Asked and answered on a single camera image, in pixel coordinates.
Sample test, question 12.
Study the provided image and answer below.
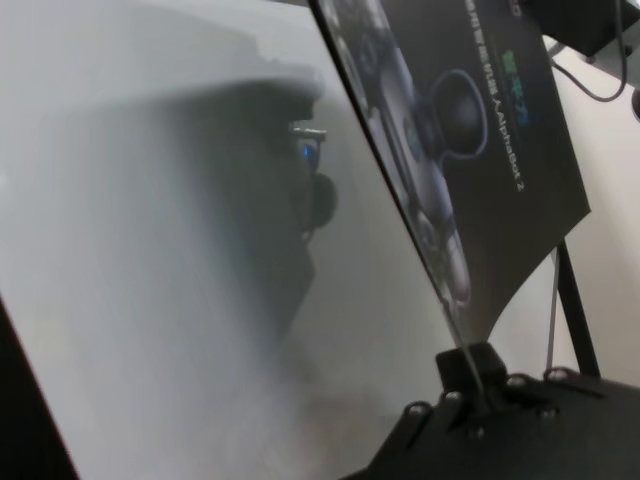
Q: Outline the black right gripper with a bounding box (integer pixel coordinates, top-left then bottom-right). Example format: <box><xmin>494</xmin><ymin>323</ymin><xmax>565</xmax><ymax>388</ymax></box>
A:
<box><xmin>542</xmin><ymin>0</ymin><xmax>640</xmax><ymax>57</ymax></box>

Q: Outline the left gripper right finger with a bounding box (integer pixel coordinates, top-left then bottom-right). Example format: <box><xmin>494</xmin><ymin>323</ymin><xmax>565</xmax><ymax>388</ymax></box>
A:
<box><xmin>472</xmin><ymin>343</ymin><xmax>606</xmax><ymax>416</ymax></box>

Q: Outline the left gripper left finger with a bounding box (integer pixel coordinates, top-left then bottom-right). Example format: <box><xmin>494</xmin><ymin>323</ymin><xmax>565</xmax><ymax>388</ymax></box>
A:
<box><xmin>399</xmin><ymin>348</ymin><xmax>481</xmax><ymax>451</ymax></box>

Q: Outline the black AI2 Robotics robot poster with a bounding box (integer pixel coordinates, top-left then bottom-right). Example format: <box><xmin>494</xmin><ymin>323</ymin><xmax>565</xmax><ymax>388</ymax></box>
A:
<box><xmin>308</xmin><ymin>0</ymin><xmax>595</xmax><ymax>414</ymax></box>

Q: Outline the grey right wrist cable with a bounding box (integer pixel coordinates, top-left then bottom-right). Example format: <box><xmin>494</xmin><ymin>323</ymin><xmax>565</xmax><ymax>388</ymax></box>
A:
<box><xmin>549</xmin><ymin>0</ymin><xmax>632</xmax><ymax>103</ymax></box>

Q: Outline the black tape frame outline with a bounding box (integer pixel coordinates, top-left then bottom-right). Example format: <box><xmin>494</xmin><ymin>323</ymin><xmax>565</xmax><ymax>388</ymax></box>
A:
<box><xmin>555</xmin><ymin>238</ymin><xmax>602</xmax><ymax>377</ymax></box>

